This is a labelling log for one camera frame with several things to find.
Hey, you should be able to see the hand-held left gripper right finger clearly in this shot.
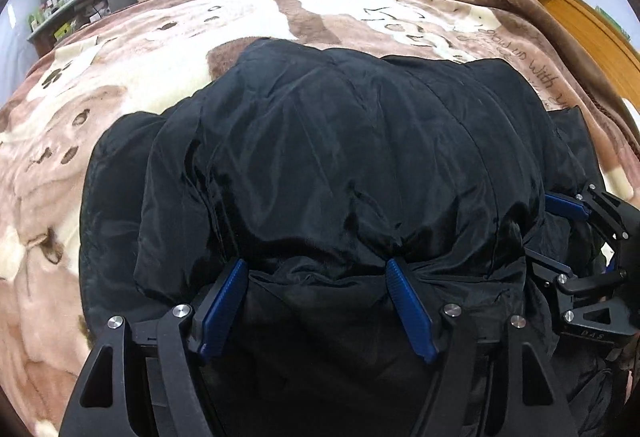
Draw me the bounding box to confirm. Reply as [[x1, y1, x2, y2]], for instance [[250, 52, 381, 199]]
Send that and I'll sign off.
[[386, 257, 576, 437]]

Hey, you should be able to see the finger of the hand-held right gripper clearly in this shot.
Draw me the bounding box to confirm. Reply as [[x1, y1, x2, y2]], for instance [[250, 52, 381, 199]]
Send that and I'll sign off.
[[545, 184, 632, 241], [525, 247, 640, 343]]

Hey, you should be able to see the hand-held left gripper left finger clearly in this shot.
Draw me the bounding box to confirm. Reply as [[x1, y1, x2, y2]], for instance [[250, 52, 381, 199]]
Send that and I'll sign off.
[[59, 258, 249, 437]]

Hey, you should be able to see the black puffer jacket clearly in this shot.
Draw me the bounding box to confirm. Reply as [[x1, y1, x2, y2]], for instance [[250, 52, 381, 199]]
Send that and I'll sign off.
[[77, 38, 631, 437]]

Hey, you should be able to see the wooden headboard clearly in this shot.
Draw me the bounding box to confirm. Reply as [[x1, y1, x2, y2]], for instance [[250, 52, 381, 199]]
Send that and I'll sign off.
[[542, 0, 640, 112]]

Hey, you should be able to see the green packet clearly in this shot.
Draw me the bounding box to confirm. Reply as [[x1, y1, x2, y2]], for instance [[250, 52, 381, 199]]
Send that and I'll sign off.
[[595, 6, 633, 40]]

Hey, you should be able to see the brown bear printed blanket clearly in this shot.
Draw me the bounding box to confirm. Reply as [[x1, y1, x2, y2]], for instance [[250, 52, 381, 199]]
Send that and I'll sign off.
[[0, 0, 636, 437]]

